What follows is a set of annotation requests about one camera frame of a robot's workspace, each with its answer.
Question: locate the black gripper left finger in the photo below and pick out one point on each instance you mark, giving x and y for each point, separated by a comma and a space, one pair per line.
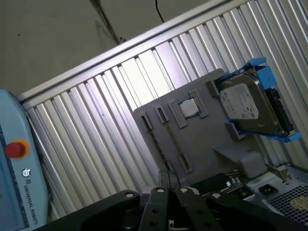
154, 211

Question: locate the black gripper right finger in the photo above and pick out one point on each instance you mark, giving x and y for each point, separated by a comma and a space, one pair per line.
196, 211

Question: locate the grey parts rack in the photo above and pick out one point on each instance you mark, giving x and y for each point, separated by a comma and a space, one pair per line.
199, 144

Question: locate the silver CPU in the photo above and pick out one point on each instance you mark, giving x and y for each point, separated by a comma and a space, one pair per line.
190, 108

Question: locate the black open PC case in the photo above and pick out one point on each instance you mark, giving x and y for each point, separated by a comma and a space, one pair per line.
300, 175

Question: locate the hard disk in blue carrier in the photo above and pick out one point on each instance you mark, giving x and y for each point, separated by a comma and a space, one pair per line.
243, 103

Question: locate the pale blue teach pendant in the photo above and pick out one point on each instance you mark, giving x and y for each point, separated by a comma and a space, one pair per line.
26, 120

